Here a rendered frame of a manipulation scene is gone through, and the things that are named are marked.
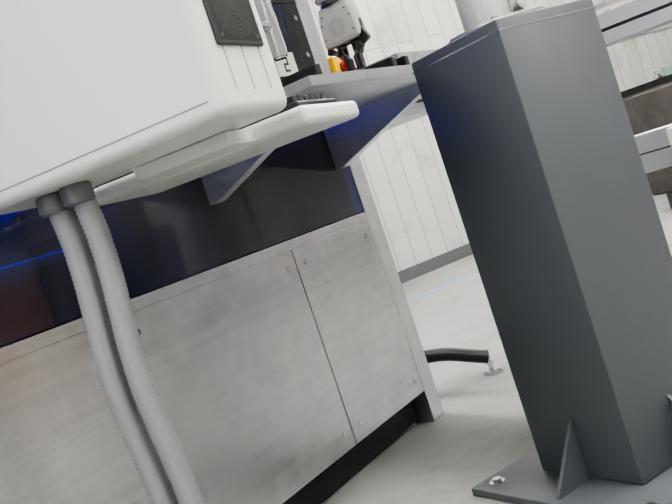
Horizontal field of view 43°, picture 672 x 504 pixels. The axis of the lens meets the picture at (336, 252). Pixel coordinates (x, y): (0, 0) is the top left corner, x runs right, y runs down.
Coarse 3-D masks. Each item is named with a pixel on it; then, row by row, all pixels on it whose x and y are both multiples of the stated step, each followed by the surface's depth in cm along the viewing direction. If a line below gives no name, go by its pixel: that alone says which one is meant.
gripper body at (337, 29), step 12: (336, 0) 202; (348, 0) 202; (324, 12) 205; (336, 12) 203; (348, 12) 201; (324, 24) 205; (336, 24) 203; (348, 24) 202; (324, 36) 206; (336, 36) 204; (348, 36) 202; (360, 36) 206; (336, 48) 210
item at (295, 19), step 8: (288, 8) 222; (296, 8) 225; (296, 16) 224; (296, 24) 223; (296, 32) 223; (304, 32) 225; (304, 40) 225; (304, 48) 224; (304, 56) 223; (312, 56) 226; (312, 64) 225
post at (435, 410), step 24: (312, 24) 229; (312, 48) 227; (360, 168) 232; (360, 192) 229; (384, 240) 233; (384, 264) 230; (408, 312) 234; (408, 336) 232; (432, 384) 236; (432, 408) 233
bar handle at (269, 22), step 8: (256, 0) 125; (264, 0) 125; (256, 8) 126; (264, 8) 125; (272, 8) 126; (264, 16) 125; (272, 16) 126; (264, 24) 124; (272, 24) 125; (264, 32) 126; (272, 32) 125; (280, 32) 126; (272, 40) 125; (280, 40) 126; (272, 48) 126; (280, 48) 126; (272, 56) 126; (280, 56) 126
